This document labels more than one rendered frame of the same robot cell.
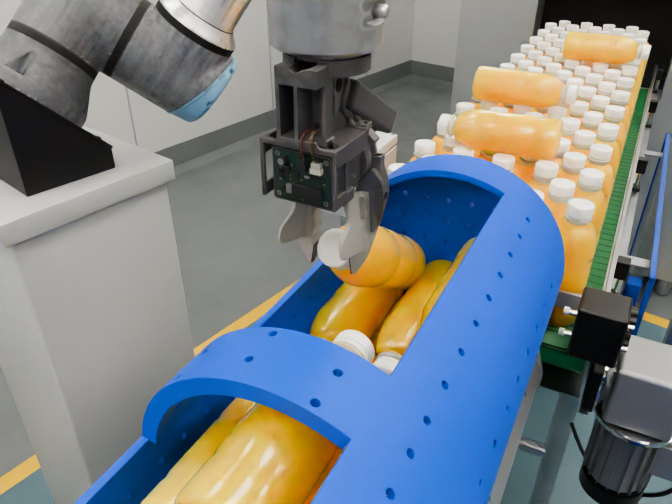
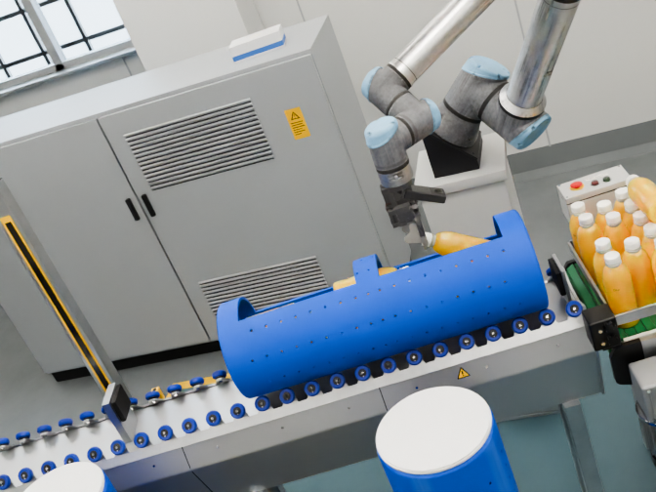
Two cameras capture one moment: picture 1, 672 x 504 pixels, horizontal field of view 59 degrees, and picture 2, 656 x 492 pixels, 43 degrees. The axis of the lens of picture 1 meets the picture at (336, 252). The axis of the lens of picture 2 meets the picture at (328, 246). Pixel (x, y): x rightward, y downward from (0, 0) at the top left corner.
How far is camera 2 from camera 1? 2.04 m
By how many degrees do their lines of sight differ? 61
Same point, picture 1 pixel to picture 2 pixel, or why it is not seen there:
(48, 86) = (446, 130)
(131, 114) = not seen: outside the picture
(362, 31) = (389, 183)
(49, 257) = (437, 208)
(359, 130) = (406, 205)
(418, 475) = (366, 299)
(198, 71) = (512, 127)
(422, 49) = not seen: outside the picture
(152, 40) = (493, 110)
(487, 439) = (404, 307)
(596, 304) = (592, 311)
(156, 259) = not seen: hidden behind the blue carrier
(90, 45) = (470, 109)
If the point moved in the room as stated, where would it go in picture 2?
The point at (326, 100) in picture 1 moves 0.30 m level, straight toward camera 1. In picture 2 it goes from (389, 196) to (296, 253)
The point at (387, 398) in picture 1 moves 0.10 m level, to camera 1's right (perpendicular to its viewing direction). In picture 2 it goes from (372, 279) to (392, 292)
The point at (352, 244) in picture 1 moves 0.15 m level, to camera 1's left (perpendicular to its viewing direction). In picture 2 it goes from (412, 239) to (384, 225)
